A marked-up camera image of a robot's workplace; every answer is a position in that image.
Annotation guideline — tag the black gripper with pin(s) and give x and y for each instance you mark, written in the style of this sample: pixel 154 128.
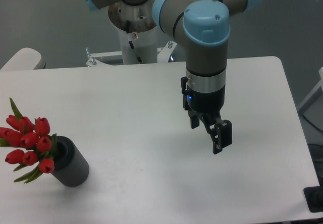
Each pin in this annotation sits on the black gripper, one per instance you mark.
pixel 210 105

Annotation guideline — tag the red tulip bouquet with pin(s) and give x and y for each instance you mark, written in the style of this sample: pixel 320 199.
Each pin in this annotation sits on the red tulip bouquet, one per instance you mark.
pixel 32 144

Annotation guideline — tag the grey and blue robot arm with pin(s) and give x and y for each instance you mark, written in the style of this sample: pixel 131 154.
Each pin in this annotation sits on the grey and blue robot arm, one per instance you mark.
pixel 202 28

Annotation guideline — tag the dark grey ribbed vase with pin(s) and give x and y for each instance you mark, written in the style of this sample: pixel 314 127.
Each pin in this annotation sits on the dark grey ribbed vase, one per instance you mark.
pixel 71 168

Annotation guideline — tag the white furniture edge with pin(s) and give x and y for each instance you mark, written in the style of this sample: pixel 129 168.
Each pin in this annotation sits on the white furniture edge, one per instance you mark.
pixel 314 94

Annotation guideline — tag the white chair armrest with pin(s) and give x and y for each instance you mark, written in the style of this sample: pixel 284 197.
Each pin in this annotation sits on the white chair armrest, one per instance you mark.
pixel 25 59

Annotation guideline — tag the white metal base frame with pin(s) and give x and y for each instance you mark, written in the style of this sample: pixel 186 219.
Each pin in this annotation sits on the white metal base frame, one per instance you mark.
pixel 114 58

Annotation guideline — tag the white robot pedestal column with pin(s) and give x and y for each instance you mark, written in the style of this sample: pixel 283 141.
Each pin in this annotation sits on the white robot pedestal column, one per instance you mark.
pixel 135 27

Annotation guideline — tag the black cable grommet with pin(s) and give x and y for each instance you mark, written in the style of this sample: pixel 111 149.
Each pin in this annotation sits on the black cable grommet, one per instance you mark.
pixel 313 196

